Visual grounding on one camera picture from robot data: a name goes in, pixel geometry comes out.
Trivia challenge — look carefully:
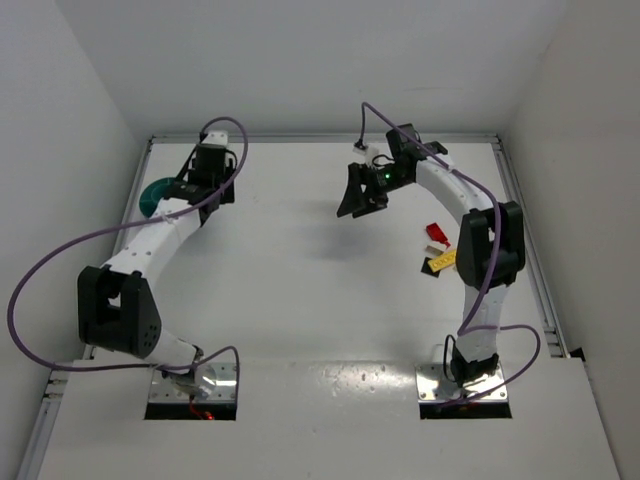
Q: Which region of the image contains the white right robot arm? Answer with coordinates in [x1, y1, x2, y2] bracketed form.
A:
[337, 124, 525, 386]

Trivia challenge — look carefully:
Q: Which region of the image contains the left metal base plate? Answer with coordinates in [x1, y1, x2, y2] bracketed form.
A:
[148, 362, 237, 404]

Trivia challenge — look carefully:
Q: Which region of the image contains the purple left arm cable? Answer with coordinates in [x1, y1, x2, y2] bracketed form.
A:
[7, 116, 250, 374]

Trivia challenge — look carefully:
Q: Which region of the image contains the teal ribbed divided container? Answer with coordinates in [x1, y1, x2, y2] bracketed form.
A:
[138, 177, 175, 219]

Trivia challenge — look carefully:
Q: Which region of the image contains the long yellow lego plate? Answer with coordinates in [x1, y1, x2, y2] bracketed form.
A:
[428, 250, 457, 272]

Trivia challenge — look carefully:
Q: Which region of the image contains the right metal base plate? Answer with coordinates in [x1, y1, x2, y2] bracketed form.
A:
[415, 363, 508, 403]

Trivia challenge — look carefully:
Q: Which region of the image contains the black lego plate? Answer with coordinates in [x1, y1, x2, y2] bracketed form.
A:
[421, 257, 441, 278]

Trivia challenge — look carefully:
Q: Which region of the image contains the aluminium table frame rail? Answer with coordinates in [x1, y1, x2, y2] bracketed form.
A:
[492, 135, 571, 358]

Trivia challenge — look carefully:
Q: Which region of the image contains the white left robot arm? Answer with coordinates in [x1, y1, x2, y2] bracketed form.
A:
[77, 131, 237, 392]

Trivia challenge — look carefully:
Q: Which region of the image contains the tan lego brick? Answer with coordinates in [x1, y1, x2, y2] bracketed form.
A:
[425, 244, 444, 254]

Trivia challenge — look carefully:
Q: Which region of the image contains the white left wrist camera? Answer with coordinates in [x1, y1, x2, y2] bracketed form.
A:
[200, 130, 229, 148]

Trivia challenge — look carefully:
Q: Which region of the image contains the large red lego brick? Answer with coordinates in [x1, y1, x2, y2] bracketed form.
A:
[425, 223, 448, 242]

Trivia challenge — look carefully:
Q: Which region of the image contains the metal base plate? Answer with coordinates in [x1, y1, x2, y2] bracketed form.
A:
[148, 362, 237, 404]
[415, 363, 508, 403]

